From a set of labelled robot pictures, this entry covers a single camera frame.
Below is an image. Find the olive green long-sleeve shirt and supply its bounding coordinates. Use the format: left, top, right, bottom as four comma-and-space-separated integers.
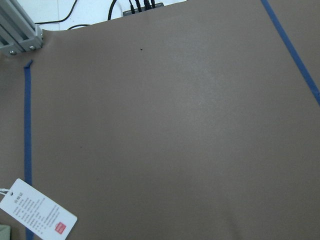
0, 224, 11, 240

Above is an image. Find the upper black usb hub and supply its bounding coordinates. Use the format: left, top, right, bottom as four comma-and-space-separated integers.
122, 2, 165, 17

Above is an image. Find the white paper price tag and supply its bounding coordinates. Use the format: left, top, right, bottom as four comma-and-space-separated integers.
0, 178, 78, 240

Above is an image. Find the aluminium frame post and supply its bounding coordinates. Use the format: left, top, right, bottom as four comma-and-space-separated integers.
0, 0, 43, 56

